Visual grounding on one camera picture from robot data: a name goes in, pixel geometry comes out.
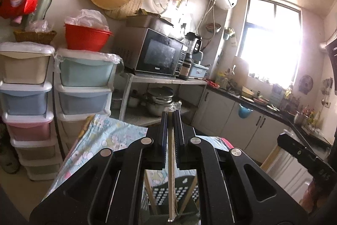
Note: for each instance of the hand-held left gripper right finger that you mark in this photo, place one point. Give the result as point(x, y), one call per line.
point(178, 135)

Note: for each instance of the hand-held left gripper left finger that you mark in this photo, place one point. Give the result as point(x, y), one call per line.
point(164, 135)

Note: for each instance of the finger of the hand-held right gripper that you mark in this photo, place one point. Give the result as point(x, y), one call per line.
point(288, 144)

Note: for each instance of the wooden chopstick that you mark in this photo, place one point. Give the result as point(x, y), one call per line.
point(190, 194)
point(170, 188)
point(149, 192)

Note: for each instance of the person's right hand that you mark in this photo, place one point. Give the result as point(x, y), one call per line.
point(314, 194)

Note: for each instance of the crumpled clear plastic piece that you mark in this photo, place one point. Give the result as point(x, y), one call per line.
point(175, 105)

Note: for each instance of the white appliance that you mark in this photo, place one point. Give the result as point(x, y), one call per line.
point(287, 177)

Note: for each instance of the steel cooking pot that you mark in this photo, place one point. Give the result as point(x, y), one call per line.
point(159, 102)

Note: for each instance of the pink blanket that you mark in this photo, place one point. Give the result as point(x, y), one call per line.
point(218, 143)

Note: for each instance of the white kitchen cabinets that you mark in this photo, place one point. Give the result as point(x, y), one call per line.
point(223, 114)

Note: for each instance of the metal shelf table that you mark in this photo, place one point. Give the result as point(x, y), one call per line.
point(163, 82)

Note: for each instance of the blue hanging bin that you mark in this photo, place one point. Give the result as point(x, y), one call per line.
point(244, 111)

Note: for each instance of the cartoon cat printed blanket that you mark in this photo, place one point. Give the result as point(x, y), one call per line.
point(100, 135)

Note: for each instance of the light blue storage box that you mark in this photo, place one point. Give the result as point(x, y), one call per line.
point(198, 70)

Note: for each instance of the black microwave oven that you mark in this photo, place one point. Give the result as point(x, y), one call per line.
point(155, 53)

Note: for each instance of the black blender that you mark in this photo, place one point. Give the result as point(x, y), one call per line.
point(191, 53)

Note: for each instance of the black range hood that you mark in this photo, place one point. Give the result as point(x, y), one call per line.
point(332, 61)

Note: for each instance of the stacked plastic drawer tower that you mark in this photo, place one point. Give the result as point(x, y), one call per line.
point(84, 82)
point(26, 98)

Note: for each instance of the window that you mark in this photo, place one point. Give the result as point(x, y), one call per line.
point(271, 37)

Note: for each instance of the cardboard box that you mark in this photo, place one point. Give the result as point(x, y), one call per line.
point(147, 22)

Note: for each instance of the red plastic bowl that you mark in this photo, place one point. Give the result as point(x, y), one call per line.
point(87, 37)

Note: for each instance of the round glass lid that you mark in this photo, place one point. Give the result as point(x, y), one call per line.
point(161, 1)

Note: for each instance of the white plastic bag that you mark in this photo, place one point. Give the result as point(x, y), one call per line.
point(88, 19)

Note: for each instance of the dark round container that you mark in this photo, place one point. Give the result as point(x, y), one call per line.
point(9, 160)

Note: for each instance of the wicker basket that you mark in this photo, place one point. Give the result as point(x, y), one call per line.
point(35, 37)

